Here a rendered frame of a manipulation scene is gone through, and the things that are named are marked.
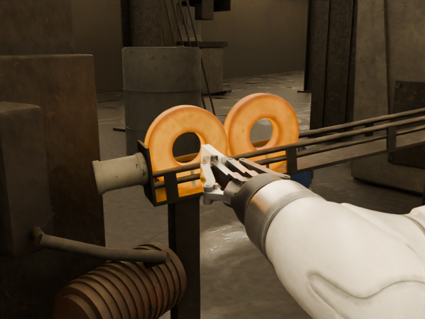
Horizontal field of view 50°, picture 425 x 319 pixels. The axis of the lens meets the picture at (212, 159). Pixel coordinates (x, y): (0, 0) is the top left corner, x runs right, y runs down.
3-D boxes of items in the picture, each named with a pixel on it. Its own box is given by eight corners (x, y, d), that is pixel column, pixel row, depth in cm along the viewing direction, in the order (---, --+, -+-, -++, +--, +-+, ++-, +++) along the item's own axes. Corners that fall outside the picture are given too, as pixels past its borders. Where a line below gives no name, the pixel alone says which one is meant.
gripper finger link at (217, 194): (253, 209, 57) (214, 215, 55) (235, 193, 62) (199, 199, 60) (254, 192, 56) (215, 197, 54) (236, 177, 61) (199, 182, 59)
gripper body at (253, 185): (241, 245, 53) (212, 213, 62) (303, 235, 57) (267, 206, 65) (245, 187, 51) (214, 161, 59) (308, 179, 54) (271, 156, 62)
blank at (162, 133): (137, 111, 81) (141, 114, 78) (217, 99, 86) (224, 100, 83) (149, 193, 85) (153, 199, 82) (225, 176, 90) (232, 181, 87)
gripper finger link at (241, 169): (257, 179, 58) (267, 178, 59) (225, 153, 68) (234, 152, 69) (255, 207, 60) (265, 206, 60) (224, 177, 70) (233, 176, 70)
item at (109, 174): (94, 189, 82) (88, 157, 81) (143, 179, 85) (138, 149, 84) (99, 199, 77) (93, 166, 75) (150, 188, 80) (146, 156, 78)
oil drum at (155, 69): (109, 165, 348) (103, 45, 326) (159, 150, 396) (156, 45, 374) (170, 177, 316) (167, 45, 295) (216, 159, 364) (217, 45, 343)
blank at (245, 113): (217, 99, 86) (224, 101, 83) (289, 87, 91) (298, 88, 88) (225, 176, 90) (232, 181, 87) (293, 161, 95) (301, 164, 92)
